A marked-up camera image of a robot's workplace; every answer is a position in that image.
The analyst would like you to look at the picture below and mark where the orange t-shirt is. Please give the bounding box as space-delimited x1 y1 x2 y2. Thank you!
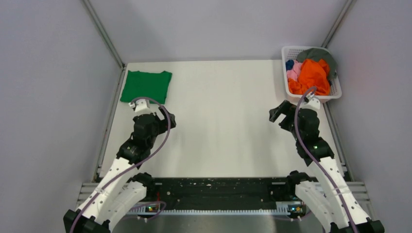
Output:
288 59 330 96

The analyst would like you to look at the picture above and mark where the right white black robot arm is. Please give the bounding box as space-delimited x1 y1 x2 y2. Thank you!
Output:
269 100 385 233

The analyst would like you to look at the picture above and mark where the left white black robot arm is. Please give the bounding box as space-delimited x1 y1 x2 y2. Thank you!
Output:
63 102 176 233

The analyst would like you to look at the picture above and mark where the folded green t-shirt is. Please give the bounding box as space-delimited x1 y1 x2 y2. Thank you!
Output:
120 71 172 104

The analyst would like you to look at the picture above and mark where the pink t-shirt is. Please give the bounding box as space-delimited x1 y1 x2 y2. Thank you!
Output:
286 60 302 81

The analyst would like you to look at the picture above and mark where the white plastic laundry basket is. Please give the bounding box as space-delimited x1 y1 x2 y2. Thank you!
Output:
281 46 342 103

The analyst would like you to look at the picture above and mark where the grey t-shirt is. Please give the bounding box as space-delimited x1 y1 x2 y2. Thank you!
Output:
296 48 338 80

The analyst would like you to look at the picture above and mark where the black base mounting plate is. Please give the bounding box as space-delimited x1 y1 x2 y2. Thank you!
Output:
143 177 307 213

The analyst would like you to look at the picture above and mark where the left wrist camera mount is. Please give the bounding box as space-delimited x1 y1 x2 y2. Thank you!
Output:
128 99 152 115

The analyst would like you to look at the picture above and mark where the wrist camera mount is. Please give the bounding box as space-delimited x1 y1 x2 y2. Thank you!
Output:
128 99 152 115
301 97 321 112

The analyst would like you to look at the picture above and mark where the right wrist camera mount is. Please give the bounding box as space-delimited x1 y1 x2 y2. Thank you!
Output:
301 97 321 112

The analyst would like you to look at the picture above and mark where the white slotted cable duct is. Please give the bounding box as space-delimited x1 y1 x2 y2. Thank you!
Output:
88 205 305 216

